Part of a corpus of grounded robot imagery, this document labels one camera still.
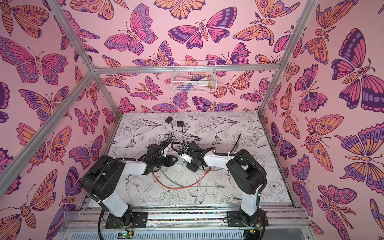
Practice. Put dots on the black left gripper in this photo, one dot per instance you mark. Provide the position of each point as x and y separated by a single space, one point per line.
170 159

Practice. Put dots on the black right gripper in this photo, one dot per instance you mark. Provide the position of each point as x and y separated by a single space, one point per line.
193 160

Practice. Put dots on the white network switch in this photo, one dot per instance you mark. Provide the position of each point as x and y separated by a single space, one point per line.
180 162

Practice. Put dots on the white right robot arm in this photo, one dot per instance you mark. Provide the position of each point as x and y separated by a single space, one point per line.
249 176

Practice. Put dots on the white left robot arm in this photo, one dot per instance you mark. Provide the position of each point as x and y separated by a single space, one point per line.
101 181

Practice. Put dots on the black power adapter left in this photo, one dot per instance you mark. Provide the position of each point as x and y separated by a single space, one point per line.
169 120

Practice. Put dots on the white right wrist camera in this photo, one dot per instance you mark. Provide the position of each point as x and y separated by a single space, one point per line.
187 158

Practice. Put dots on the wire basket on wall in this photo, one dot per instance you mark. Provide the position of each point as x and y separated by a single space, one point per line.
195 77

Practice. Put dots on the grey slotted cable duct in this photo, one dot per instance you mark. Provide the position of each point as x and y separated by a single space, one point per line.
176 235

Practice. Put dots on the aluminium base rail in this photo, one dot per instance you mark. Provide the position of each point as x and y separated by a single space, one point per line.
282 224

